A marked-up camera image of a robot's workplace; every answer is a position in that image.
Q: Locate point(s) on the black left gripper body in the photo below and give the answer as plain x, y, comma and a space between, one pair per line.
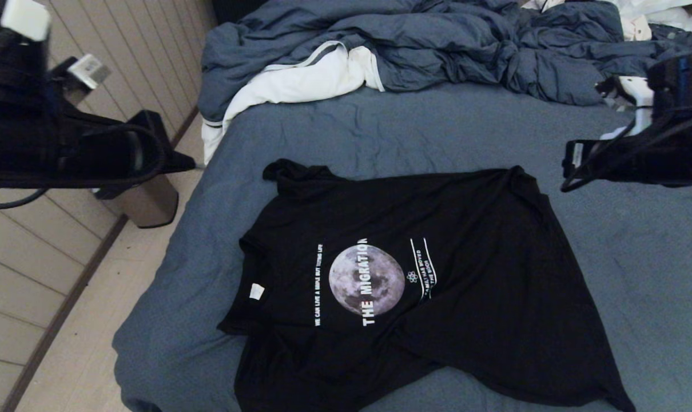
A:
60, 151

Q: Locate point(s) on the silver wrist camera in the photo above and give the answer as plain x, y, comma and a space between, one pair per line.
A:
629, 97
86, 71

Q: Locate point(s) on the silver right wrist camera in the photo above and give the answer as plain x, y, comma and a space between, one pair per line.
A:
629, 97

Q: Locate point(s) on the white pillow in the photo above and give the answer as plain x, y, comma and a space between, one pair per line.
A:
666, 17

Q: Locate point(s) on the crumpled blue duvet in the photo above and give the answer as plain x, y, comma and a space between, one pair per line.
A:
466, 46

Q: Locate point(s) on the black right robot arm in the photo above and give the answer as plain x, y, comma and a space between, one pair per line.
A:
683, 86

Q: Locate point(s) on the black moon print t-shirt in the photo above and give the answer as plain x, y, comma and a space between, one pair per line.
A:
437, 297

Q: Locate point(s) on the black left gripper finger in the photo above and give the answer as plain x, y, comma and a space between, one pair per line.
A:
163, 149

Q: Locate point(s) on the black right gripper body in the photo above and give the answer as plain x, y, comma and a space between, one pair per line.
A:
649, 157

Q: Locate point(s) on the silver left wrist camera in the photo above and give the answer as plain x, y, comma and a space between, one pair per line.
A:
86, 71

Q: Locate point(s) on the blue bed sheet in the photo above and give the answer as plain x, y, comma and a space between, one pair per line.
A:
637, 257

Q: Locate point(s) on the white garment with grey stripe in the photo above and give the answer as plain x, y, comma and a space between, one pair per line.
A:
300, 83

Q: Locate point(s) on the brown trash bin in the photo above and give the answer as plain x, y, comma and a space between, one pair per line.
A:
151, 203

